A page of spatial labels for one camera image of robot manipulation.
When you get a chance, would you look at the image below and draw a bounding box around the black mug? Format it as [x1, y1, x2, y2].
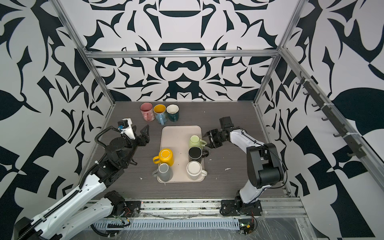
[188, 146, 209, 163]

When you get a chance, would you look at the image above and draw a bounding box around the white cable duct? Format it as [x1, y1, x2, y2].
[94, 219, 240, 231]

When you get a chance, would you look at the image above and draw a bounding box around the light green mug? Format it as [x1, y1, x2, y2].
[189, 135, 207, 149]

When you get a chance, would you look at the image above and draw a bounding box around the light blue mug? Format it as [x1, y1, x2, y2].
[154, 104, 168, 125]

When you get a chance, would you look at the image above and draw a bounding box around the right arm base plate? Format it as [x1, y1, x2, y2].
[220, 200, 263, 217]

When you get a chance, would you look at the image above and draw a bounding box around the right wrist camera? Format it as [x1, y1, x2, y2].
[219, 117, 235, 131]

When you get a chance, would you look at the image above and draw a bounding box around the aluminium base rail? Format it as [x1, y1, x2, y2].
[125, 198, 309, 220]

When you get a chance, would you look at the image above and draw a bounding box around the wall hook rail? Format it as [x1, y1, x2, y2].
[297, 72, 367, 159]

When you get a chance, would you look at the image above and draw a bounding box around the grey mug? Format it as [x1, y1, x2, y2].
[152, 163, 173, 183]

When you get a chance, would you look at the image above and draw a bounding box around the green light controller board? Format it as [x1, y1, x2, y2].
[239, 219, 258, 235]

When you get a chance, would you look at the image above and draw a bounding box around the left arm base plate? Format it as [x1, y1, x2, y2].
[120, 201, 142, 218]

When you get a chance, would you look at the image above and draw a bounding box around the white mug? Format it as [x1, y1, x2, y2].
[187, 161, 208, 181]

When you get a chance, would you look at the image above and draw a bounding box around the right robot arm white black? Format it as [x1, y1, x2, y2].
[203, 128, 284, 211]

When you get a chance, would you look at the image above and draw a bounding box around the beige serving tray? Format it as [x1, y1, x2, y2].
[160, 126, 205, 184]

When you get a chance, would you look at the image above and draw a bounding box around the dark green mug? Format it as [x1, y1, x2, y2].
[166, 104, 180, 122]

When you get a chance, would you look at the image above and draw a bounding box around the yellow mug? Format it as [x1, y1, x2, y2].
[153, 149, 174, 167]

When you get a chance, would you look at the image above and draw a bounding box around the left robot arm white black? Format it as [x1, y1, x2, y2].
[14, 119, 150, 240]

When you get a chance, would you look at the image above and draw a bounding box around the pink floral mug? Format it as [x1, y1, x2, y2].
[140, 103, 155, 122]

